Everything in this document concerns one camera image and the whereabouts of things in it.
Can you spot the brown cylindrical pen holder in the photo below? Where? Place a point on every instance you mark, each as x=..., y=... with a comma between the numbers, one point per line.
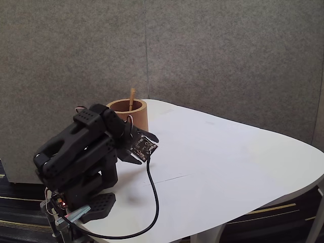
x=140, y=119

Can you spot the tan wooden pen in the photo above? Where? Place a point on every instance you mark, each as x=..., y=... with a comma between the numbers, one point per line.
x=131, y=100

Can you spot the white table leg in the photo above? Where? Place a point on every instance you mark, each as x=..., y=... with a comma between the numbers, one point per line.
x=315, y=227
x=202, y=238

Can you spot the bare camera circuit board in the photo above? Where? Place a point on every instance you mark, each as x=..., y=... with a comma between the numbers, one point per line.
x=143, y=148

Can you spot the metal table clamp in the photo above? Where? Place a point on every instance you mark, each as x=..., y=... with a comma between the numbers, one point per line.
x=78, y=212

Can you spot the controller board with red LED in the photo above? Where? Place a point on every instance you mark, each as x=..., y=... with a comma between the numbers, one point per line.
x=60, y=202

